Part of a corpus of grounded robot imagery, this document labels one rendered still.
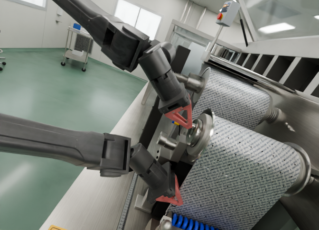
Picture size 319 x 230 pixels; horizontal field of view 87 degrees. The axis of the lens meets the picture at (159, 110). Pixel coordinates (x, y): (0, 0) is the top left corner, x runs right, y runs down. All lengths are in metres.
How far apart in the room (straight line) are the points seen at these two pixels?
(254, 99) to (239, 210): 0.35
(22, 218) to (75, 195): 1.06
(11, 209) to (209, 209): 1.47
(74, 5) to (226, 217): 0.64
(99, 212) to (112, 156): 0.30
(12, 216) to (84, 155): 1.41
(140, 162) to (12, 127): 0.24
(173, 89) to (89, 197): 0.46
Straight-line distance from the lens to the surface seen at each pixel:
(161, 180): 0.44
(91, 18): 0.43
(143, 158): 0.40
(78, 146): 0.33
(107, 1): 6.39
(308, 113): 0.71
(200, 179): 0.46
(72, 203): 0.64
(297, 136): 0.70
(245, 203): 0.54
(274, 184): 0.52
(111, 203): 0.66
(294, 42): 0.98
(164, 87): 0.36
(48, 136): 0.32
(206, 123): 0.41
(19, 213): 1.72
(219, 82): 0.62
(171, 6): 6.02
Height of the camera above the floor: 1.42
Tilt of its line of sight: 21 degrees down
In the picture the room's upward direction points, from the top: 23 degrees clockwise
